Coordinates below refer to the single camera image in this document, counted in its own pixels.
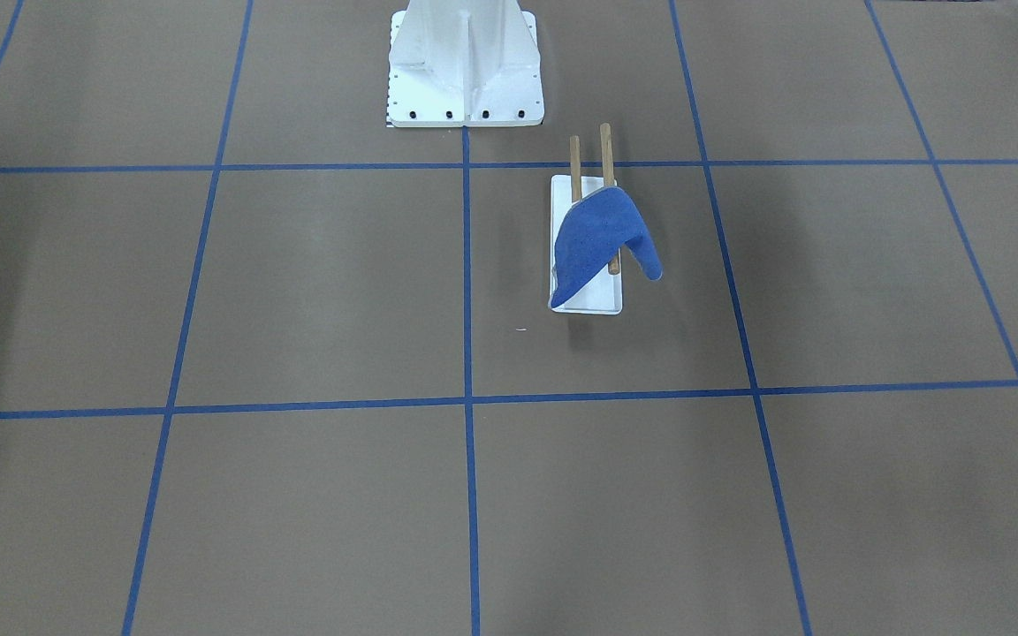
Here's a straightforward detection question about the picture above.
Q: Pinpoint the blue microfiber towel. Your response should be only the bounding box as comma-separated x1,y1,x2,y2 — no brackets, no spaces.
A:
548,185,665,309

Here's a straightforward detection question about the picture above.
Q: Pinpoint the white rack base plate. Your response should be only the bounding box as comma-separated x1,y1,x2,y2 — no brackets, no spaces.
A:
549,174,622,315

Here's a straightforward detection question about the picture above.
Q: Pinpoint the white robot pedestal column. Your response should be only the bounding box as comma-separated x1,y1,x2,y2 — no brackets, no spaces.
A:
385,1,545,128

